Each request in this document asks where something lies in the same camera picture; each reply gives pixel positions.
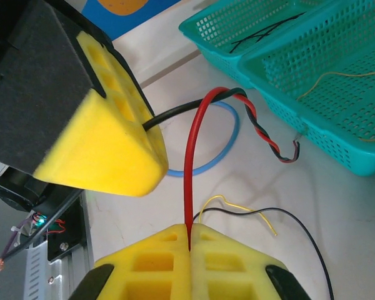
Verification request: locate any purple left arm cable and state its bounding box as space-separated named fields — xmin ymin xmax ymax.
xmin=0 ymin=218 xmax=32 ymax=276

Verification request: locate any blue stethoscope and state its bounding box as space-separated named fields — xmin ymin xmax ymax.
xmin=165 ymin=99 xmax=241 ymax=178

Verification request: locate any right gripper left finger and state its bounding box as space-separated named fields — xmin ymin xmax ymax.
xmin=68 ymin=223 xmax=193 ymax=300

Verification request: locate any red wire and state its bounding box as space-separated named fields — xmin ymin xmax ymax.
xmin=183 ymin=86 xmax=301 ymax=253

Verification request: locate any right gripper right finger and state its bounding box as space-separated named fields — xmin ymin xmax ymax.
xmin=189 ymin=223 xmax=313 ymax=300

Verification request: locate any slotted grey cable duct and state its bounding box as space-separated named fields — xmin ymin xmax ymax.
xmin=23 ymin=240 xmax=51 ymax=300

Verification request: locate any yellow wire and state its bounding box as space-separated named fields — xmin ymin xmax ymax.
xmin=296 ymin=70 xmax=375 ymax=143
xmin=198 ymin=195 xmax=279 ymax=237

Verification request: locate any thin black wire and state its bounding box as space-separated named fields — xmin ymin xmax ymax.
xmin=192 ymin=206 xmax=335 ymax=300

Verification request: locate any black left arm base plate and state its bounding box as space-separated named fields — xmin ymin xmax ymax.
xmin=46 ymin=199 xmax=91 ymax=262

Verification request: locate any teal plastic mesh basket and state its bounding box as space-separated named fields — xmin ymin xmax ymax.
xmin=178 ymin=0 xmax=343 ymax=90
xmin=239 ymin=0 xmax=375 ymax=178

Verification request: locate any black controller board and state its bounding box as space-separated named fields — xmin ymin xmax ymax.
xmin=27 ymin=211 xmax=66 ymax=235

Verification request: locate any aluminium front rail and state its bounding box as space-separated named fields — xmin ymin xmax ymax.
xmin=23 ymin=199 xmax=96 ymax=300

